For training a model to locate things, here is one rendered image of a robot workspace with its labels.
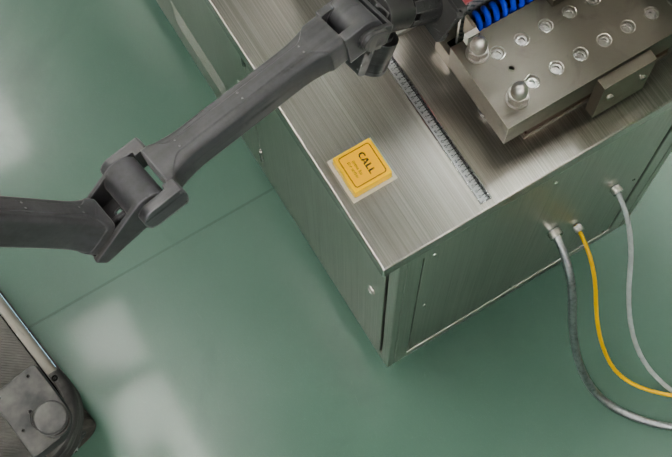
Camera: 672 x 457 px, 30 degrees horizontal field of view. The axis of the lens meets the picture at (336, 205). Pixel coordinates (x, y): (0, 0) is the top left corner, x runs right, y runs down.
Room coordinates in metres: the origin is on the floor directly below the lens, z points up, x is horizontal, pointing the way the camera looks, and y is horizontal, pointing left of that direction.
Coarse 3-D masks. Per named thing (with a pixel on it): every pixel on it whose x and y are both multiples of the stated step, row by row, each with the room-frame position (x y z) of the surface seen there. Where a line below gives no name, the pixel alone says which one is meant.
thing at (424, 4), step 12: (420, 0) 0.87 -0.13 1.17; (432, 0) 0.87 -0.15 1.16; (444, 0) 0.88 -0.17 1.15; (420, 12) 0.85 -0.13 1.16; (432, 12) 0.86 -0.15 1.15; (444, 12) 0.86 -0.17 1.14; (456, 12) 0.85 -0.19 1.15; (420, 24) 0.85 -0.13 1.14; (432, 24) 0.86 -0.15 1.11; (444, 24) 0.85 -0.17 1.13; (432, 36) 0.85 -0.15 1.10; (444, 36) 0.84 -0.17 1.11
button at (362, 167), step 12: (360, 144) 0.75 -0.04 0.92; (372, 144) 0.75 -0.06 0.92; (336, 156) 0.73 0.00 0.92; (348, 156) 0.73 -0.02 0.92; (360, 156) 0.73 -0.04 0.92; (372, 156) 0.73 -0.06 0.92; (336, 168) 0.71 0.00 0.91; (348, 168) 0.71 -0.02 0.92; (360, 168) 0.71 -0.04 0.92; (372, 168) 0.71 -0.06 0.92; (384, 168) 0.71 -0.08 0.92; (348, 180) 0.69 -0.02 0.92; (360, 180) 0.69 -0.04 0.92; (372, 180) 0.69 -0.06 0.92; (384, 180) 0.69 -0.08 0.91; (360, 192) 0.67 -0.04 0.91
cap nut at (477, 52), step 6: (480, 36) 0.86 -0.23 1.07; (474, 42) 0.85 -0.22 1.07; (480, 42) 0.84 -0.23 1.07; (486, 42) 0.85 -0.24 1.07; (468, 48) 0.85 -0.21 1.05; (474, 48) 0.84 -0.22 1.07; (480, 48) 0.84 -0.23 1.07; (486, 48) 0.84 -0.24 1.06; (468, 54) 0.84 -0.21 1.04; (474, 54) 0.84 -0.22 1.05; (480, 54) 0.84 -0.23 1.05; (486, 54) 0.84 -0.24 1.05; (474, 60) 0.83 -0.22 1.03; (480, 60) 0.83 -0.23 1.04
